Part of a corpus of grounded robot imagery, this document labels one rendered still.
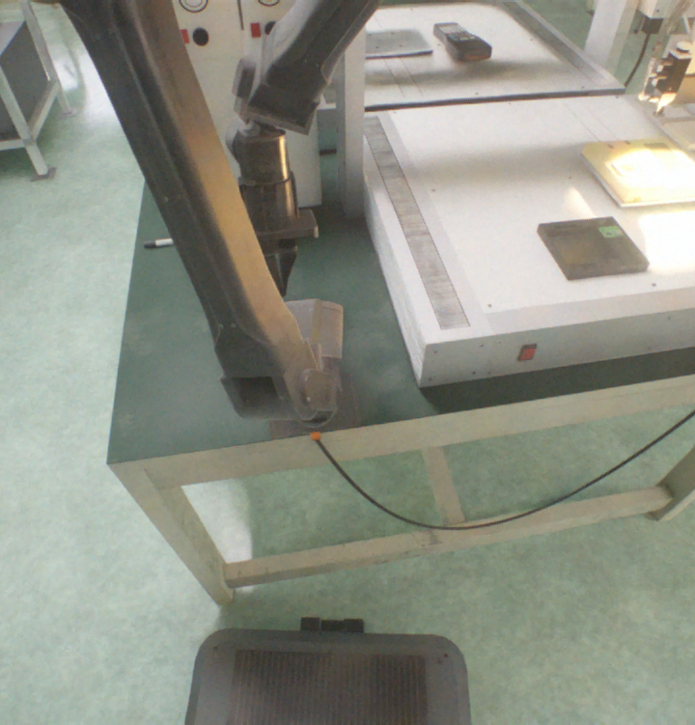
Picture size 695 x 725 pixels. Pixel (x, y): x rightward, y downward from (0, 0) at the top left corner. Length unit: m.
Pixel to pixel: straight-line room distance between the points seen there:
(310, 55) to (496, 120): 0.72
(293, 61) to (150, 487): 0.59
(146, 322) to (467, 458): 1.02
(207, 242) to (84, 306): 1.79
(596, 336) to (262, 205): 0.49
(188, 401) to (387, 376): 0.29
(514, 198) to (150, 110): 0.69
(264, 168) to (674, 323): 0.61
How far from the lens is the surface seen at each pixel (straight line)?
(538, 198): 0.98
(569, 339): 0.79
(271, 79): 0.58
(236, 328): 0.43
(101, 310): 2.14
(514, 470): 1.61
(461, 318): 0.73
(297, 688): 1.12
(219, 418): 0.76
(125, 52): 0.40
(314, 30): 0.52
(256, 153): 0.61
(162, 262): 1.02
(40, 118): 3.16
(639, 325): 0.84
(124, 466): 0.78
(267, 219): 0.63
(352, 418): 0.64
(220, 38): 0.95
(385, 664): 1.12
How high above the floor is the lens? 1.37
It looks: 51 degrees down
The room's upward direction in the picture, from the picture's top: 1 degrees counter-clockwise
